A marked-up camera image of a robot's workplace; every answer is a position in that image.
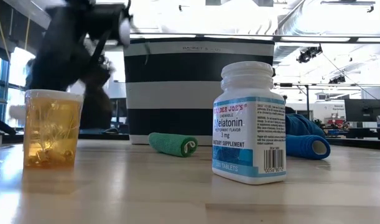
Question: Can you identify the amber plastic pill container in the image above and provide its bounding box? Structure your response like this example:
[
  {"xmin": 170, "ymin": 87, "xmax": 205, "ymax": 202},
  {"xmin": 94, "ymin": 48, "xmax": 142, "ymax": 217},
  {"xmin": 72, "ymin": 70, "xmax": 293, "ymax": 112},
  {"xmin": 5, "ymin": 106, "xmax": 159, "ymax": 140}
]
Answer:
[{"xmin": 23, "ymin": 89, "xmax": 85, "ymax": 170}]

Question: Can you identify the green bandage roll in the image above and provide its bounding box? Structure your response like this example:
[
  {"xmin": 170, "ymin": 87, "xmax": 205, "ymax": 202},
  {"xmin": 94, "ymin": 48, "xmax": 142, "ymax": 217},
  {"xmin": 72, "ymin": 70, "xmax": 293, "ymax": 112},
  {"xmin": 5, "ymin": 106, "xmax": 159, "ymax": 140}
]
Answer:
[{"xmin": 148, "ymin": 132, "xmax": 198, "ymax": 158}]

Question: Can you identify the white melatonin tablet bottle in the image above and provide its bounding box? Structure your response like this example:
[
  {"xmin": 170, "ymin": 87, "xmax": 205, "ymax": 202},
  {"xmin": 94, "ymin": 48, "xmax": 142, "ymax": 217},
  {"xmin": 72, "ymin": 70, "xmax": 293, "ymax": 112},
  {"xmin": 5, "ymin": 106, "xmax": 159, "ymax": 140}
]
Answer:
[{"xmin": 211, "ymin": 60, "xmax": 287, "ymax": 185}]

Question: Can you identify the blue bandage roll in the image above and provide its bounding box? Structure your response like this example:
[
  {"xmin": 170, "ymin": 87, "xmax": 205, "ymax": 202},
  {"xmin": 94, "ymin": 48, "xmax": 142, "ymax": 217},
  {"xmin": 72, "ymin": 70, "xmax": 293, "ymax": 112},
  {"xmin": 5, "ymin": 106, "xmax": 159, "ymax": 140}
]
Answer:
[{"xmin": 285, "ymin": 134, "xmax": 331, "ymax": 161}]

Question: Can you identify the navy white striped fabric basket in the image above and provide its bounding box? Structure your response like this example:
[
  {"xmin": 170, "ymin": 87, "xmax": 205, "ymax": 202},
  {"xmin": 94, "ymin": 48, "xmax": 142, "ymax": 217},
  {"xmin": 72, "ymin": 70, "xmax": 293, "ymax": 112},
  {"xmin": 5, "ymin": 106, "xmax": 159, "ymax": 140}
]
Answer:
[{"xmin": 123, "ymin": 37, "xmax": 276, "ymax": 146}]

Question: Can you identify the black computer monitor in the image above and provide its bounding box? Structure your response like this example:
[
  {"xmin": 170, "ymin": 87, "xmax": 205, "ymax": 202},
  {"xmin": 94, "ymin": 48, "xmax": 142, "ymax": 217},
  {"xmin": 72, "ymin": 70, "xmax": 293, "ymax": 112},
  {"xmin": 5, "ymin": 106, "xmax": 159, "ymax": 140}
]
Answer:
[{"xmin": 344, "ymin": 98, "xmax": 380, "ymax": 123}]

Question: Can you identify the black diagonal frame strut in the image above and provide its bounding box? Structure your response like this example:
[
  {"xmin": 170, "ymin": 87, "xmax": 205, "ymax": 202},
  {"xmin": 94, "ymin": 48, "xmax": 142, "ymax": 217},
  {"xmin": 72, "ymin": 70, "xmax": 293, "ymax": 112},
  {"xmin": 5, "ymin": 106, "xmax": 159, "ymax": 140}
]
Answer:
[{"xmin": 0, "ymin": 115, "xmax": 18, "ymax": 136}]

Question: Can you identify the black thin post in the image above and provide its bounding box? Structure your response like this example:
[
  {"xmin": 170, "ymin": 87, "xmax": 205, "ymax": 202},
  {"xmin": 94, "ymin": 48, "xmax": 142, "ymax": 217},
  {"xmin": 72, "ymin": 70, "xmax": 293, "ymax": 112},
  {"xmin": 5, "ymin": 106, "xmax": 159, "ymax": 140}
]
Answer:
[{"xmin": 305, "ymin": 84, "xmax": 310, "ymax": 121}]

